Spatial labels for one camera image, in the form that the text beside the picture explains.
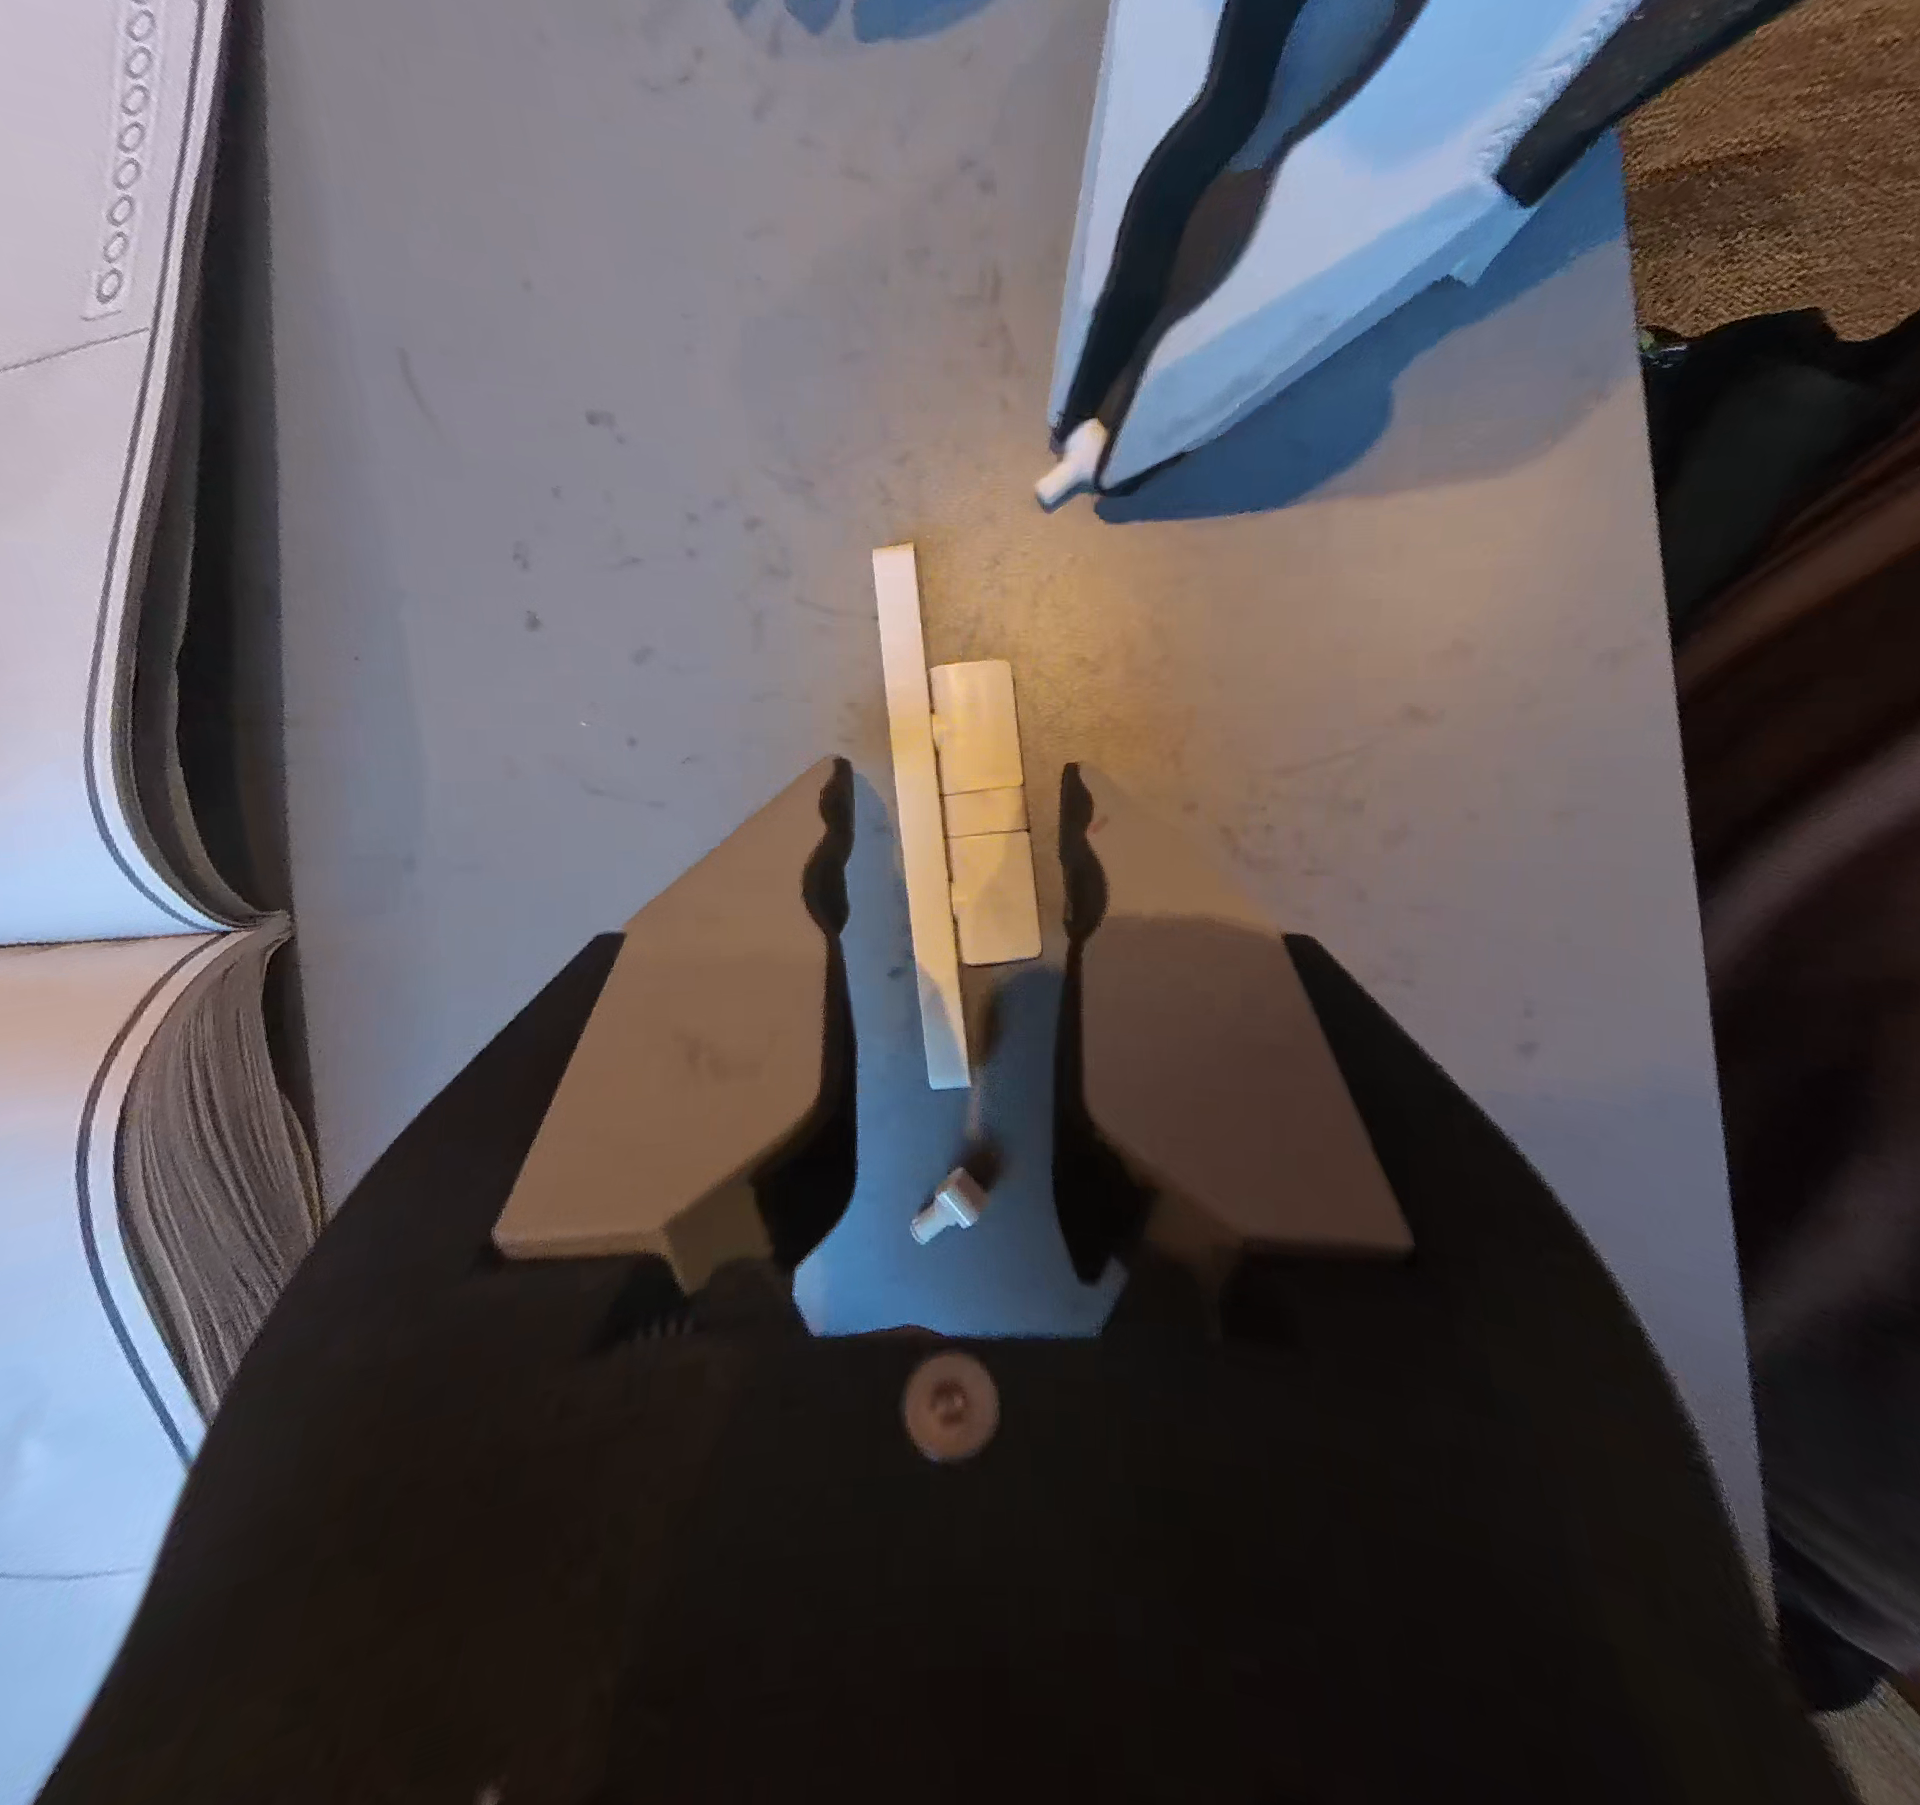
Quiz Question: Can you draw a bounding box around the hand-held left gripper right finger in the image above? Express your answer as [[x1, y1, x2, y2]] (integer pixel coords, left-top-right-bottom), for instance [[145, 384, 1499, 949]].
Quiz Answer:
[[1054, 761, 1415, 1300]]

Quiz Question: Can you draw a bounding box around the white toy beam brick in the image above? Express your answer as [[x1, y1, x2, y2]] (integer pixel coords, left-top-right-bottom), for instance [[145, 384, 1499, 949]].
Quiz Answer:
[[927, 659, 1046, 968]]

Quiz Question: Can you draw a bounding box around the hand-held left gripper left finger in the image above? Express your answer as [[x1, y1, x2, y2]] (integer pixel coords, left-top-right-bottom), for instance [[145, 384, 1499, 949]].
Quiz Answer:
[[492, 756, 859, 1292]]

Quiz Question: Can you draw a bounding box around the long white toy beam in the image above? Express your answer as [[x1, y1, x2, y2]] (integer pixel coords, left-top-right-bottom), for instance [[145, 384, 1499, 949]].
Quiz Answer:
[[871, 543, 974, 1094]]

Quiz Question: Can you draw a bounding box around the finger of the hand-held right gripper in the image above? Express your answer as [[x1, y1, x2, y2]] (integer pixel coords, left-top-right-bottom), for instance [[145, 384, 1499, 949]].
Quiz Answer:
[[1093, 0, 1749, 495], [1046, 0, 1340, 434]]

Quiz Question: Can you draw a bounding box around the open white instruction booklet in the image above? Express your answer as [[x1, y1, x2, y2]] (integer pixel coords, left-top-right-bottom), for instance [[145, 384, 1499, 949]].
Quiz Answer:
[[0, 0, 327, 1805]]

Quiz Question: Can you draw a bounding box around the grey desk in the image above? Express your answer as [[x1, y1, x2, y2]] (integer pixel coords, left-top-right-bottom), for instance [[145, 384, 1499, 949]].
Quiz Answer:
[[225, 0, 1786, 1644]]

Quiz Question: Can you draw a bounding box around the small white toy connector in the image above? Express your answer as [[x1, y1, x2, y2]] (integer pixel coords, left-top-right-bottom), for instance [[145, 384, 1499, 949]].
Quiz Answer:
[[909, 1160, 1000, 1247], [1032, 419, 1114, 507]]

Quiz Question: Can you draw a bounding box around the person's brown shirt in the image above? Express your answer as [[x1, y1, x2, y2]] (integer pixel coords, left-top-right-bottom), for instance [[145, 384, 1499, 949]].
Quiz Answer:
[[1672, 442, 1920, 1710]]

